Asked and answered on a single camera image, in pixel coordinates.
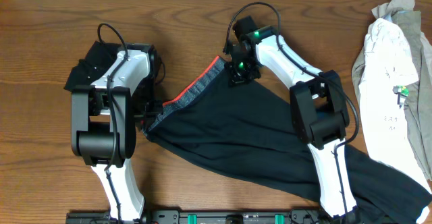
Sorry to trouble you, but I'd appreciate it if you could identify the folded black garment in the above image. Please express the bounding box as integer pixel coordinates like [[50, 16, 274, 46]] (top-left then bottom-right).
[[64, 41, 120, 92]]

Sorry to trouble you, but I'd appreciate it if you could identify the white t-shirt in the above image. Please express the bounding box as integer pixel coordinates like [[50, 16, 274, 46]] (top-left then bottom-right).
[[358, 17, 432, 224]]

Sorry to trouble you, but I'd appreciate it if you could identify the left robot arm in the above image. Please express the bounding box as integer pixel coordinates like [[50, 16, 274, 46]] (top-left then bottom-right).
[[65, 42, 163, 223]]

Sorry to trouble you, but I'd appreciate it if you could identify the black leggings red waistband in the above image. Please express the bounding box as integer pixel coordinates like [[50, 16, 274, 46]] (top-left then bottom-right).
[[144, 57, 431, 223]]

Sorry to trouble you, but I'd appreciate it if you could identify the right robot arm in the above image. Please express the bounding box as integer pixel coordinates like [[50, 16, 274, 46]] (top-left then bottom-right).
[[223, 16, 359, 223]]

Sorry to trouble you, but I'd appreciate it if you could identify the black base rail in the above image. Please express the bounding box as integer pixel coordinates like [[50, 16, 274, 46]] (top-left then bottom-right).
[[65, 209, 343, 224]]

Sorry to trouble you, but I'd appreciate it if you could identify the beige grey garment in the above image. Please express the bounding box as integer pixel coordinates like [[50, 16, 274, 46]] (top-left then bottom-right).
[[352, 0, 431, 181]]

